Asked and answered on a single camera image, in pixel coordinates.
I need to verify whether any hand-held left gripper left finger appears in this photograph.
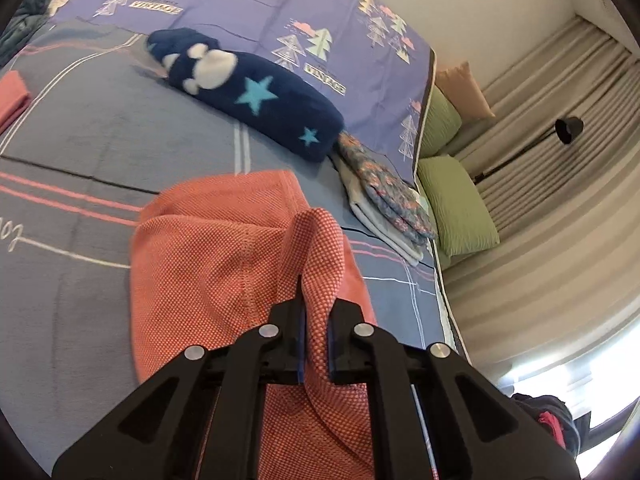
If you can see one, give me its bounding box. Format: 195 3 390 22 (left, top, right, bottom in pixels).
52 276 307 480

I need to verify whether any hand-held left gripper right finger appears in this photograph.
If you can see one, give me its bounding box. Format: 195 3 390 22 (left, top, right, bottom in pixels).
327 299 582 480

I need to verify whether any coral knit garment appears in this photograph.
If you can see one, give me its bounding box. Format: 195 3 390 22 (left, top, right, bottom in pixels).
129 170 379 480

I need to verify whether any dark teal clothes pile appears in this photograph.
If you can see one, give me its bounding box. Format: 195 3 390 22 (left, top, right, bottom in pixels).
0 0 63 68

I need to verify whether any floral print cloth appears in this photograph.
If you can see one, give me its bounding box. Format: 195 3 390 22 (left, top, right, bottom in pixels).
332 132 439 247

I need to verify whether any green pillow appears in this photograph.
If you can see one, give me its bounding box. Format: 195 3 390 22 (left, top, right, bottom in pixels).
419 85 463 159
416 155 501 259

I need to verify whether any dark bag with red cloth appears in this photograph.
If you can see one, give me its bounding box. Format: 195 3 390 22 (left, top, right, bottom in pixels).
510 392 583 458

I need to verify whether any navy star fleece blanket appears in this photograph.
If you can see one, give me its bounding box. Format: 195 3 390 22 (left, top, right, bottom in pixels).
146 27 347 163

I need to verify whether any beige striped curtain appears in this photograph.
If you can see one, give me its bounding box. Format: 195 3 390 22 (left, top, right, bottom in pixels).
440 15 640 386

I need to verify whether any window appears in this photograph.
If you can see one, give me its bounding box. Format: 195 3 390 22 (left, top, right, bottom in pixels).
500 345 640 443

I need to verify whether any grey striped bed sheet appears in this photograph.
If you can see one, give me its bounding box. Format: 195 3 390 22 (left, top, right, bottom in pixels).
0 20 471 461

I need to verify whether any peach pillow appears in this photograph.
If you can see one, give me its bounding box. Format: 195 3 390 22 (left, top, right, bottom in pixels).
435 61 496 121

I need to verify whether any black floor lamp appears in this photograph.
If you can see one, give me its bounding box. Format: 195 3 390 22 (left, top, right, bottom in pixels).
472 116 585 185

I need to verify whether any purple tree print duvet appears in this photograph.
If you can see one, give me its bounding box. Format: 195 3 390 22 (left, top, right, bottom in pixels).
50 0 437 187

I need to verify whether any folded coral cloth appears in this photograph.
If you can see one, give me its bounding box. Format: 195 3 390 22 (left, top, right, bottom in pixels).
0 71 32 134

